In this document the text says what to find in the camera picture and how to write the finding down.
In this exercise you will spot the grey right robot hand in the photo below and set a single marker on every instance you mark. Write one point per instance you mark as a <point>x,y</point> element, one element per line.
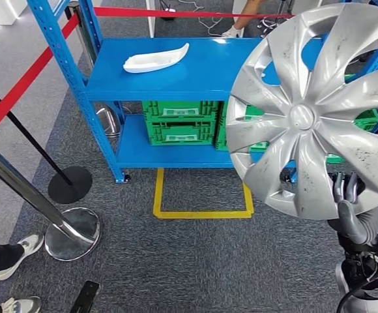
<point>351,224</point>

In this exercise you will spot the silver plastic hubcap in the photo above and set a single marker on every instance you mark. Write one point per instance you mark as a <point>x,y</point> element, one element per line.
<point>302,116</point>

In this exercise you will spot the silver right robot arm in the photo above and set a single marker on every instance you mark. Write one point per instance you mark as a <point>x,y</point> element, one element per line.
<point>372,224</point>

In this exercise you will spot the blue metal shelf rack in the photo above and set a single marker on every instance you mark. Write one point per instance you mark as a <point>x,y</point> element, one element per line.
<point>176,82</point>

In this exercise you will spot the white curved plastic part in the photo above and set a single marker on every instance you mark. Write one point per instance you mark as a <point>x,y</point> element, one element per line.
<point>156,60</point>

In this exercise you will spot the green plastic crate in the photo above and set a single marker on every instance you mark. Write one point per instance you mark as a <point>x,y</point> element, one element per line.
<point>221,134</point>
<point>180,125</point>
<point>366,121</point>

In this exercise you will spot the chrome stool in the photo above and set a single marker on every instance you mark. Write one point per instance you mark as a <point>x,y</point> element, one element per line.
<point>268,22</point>

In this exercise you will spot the seated person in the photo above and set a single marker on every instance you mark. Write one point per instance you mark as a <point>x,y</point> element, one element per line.
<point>231,32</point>

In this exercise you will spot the red barrier belt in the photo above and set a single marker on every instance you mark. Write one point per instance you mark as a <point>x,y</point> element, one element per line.
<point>19,84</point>
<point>176,14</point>

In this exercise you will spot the white desk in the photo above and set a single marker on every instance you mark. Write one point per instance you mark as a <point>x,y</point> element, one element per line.
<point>149,21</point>

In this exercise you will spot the chrome stanchion with round base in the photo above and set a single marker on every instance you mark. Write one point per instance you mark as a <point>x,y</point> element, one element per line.
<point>75,235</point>
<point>109,123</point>

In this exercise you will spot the black stanchion with round base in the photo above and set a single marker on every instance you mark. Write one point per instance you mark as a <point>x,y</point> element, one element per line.
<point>69,185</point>

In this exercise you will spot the standing person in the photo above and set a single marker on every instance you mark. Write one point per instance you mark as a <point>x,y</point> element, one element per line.
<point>0,259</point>

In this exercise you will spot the white block with light strip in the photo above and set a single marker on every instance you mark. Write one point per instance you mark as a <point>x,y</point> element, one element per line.
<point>0,11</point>

